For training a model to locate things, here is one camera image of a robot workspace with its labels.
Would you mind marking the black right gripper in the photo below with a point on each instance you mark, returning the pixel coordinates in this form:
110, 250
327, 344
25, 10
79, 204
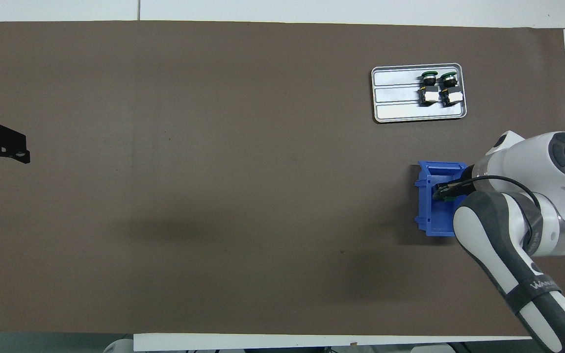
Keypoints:
468, 174

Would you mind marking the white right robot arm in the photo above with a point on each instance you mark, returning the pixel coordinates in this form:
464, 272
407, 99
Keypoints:
523, 230

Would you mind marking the blue plastic storage bin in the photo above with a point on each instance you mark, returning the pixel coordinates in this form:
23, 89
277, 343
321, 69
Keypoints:
432, 220

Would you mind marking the grey metal tray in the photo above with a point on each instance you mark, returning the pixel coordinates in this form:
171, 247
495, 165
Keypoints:
395, 98

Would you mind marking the brown paper table mat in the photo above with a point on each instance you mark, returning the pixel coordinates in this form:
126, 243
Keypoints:
263, 220

